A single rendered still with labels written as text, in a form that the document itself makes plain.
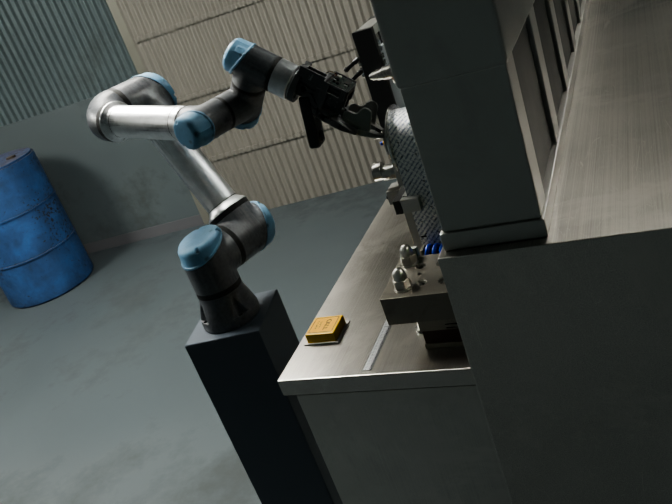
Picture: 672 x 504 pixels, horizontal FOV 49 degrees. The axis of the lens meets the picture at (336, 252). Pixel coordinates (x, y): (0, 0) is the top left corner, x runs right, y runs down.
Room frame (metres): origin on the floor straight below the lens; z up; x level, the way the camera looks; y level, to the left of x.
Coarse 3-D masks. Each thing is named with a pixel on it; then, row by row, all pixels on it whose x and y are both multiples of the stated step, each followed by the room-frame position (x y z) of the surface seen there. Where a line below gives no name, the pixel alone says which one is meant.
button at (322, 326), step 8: (320, 320) 1.47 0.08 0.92; (328, 320) 1.45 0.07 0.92; (336, 320) 1.44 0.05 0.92; (344, 320) 1.45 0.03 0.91; (312, 328) 1.45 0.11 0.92; (320, 328) 1.43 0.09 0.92; (328, 328) 1.42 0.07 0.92; (336, 328) 1.41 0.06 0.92; (312, 336) 1.42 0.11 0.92; (320, 336) 1.41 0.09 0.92; (328, 336) 1.40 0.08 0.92; (336, 336) 1.40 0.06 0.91
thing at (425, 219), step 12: (420, 168) 1.40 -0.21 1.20; (408, 180) 1.41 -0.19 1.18; (420, 180) 1.40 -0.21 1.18; (408, 192) 1.42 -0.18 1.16; (420, 192) 1.41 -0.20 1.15; (432, 204) 1.40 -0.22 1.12; (420, 216) 1.41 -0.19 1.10; (432, 216) 1.40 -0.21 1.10; (420, 228) 1.42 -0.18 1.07; (432, 228) 1.41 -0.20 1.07; (432, 240) 1.41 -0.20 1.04
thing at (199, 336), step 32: (256, 320) 1.63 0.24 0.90; (288, 320) 1.75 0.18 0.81; (192, 352) 1.63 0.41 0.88; (224, 352) 1.60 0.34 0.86; (256, 352) 1.58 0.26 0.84; (288, 352) 1.68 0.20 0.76; (224, 384) 1.62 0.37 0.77; (256, 384) 1.59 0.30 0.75; (224, 416) 1.63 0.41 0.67; (256, 416) 1.60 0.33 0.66; (288, 416) 1.58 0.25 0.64; (256, 448) 1.61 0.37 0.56; (288, 448) 1.59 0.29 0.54; (256, 480) 1.63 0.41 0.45; (288, 480) 1.60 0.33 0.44; (320, 480) 1.57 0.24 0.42
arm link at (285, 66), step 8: (280, 64) 1.55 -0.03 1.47; (288, 64) 1.55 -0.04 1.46; (272, 72) 1.54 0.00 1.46; (280, 72) 1.53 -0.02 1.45; (288, 72) 1.53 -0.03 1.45; (296, 72) 1.54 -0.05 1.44; (272, 80) 1.54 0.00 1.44; (280, 80) 1.53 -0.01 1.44; (288, 80) 1.53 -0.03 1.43; (272, 88) 1.54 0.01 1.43; (280, 88) 1.53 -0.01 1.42; (288, 88) 1.53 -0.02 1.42; (280, 96) 1.55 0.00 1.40
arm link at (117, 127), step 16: (96, 96) 1.86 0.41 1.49; (112, 96) 1.84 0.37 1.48; (96, 112) 1.78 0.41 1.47; (112, 112) 1.75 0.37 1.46; (128, 112) 1.71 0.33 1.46; (144, 112) 1.66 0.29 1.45; (160, 112) 1.62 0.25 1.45; (176, 112) 1.58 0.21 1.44; (192, 112) 1.53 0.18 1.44; (208, 112) 1.53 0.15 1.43; (224, 112) 1.55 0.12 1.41; (96, 128) 1.77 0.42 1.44; (112, 128) 1.74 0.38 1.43; (128, 128) 1.69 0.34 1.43; (144, 128) 1.65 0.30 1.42; (160, 128) 1.61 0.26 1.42; (176, 128) 1.53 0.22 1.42; (192, 128) 1.50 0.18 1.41; (208, 128) 1.51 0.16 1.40; (224, 128) 1.55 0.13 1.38; (192, 144) 1.51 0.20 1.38
